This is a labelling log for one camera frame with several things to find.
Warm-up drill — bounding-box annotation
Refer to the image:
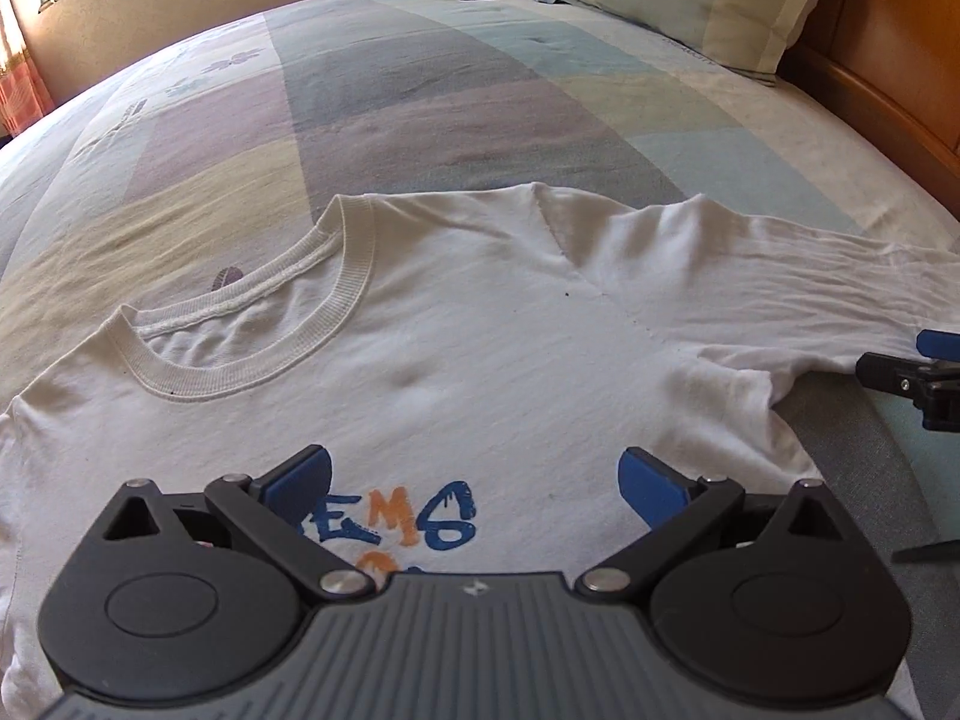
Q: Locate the white printed long-sleeve shirt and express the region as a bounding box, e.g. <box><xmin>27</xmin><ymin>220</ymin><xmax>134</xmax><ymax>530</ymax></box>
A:
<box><xmin>2</xmin><ymin>184</ymin><xmax>958</xmax><ymax>718</ymax></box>

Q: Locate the wooden headboard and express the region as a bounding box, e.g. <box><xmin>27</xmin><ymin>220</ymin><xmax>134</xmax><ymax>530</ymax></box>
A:
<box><xmin>778</xmin><ymin>0</ymin><xmax>958</xmax><ymax>215</ymax></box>

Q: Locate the pastel patchwork bed cover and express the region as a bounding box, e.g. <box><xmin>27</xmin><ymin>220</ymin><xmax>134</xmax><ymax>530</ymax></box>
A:
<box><xmin>0</xmin><ymin>0</ymin><xmax>960</xmax><ymax>720</ymax></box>

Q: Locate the orange striped curtain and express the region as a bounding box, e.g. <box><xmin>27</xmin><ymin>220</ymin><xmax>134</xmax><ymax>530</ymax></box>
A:
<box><xmin>0</xmin><ymin>0</ymin><xmax>55</xmax><ymax>137</ymax></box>

